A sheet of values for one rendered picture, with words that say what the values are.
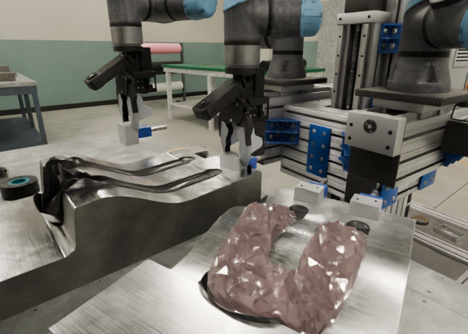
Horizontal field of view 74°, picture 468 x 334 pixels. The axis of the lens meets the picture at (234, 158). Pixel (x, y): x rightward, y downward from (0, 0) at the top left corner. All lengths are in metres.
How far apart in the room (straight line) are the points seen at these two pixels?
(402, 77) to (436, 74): 0.07
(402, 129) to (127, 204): 0.62
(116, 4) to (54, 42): 6.28
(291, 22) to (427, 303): 0.52
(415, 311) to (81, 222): 0.49
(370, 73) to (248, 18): 0.58
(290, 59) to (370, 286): 0.94
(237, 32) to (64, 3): 6.63
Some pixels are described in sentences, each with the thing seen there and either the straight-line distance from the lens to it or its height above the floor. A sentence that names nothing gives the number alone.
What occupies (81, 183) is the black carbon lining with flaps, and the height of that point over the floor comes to 0.95.
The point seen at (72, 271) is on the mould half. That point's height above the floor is 0.83.
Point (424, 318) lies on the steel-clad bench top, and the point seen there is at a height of 0.80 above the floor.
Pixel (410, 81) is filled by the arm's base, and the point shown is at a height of 1.06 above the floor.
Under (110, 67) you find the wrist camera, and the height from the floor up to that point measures 1.10.
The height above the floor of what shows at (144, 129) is 0.94.
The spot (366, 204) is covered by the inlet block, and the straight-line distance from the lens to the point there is 0.61.
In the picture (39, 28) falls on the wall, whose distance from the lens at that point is 7.07.
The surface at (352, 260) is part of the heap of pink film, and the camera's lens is 0.41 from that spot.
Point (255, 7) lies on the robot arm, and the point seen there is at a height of 1.22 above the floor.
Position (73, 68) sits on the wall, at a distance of 7.16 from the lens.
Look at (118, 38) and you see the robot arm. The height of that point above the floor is 1.17.
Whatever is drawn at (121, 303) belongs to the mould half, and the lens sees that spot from 0.35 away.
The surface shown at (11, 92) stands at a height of 0.70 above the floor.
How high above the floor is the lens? 1.14
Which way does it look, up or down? 19 degrees down
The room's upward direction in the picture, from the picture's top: straight up
